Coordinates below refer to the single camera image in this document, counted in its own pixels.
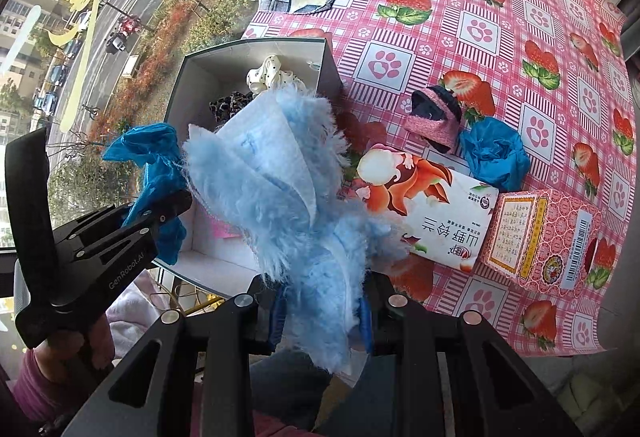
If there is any pink and black knitted sock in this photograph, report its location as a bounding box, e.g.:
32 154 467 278
404 86 463 152

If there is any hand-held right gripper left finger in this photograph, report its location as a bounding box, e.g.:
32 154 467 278
60 279 287 437

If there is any person's left forearm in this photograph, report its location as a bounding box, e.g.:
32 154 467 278
10 349 78 424

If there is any blue grey clothing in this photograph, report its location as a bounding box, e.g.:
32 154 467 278
247 347 361 437

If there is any pink patterned cardboard box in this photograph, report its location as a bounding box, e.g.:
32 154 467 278
480 189 606 295

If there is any person's left hand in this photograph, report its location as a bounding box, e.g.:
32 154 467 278
30 314 117 393

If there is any white polka-dot cloth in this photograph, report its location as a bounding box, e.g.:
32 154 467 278
245 56 301 95

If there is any white orange snack box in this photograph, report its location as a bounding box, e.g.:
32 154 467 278
345 143 501 268

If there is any leopard print scrunchie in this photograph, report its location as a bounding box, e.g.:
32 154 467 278
207 89 261 122

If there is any grey cardboard box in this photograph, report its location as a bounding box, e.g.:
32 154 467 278
152 37 351 300

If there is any pink strawberry printed tablecloth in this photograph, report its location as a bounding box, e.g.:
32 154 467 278
240 0 631 353

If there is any white fleece garment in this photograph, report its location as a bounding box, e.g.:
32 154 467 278
105 269 176 353

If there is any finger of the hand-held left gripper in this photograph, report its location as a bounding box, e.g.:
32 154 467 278
75 222 163 263
52 189 194 252

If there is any light blue fluffy cloth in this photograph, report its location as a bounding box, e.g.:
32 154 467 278
182 84 401 375

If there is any teal blue cloth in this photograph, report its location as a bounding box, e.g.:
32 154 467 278
102 122 191 268

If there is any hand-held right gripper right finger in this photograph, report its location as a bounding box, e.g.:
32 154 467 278
357 274 583 437

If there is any teal velvet scrunchie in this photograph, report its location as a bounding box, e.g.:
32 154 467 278
459 117 531 192

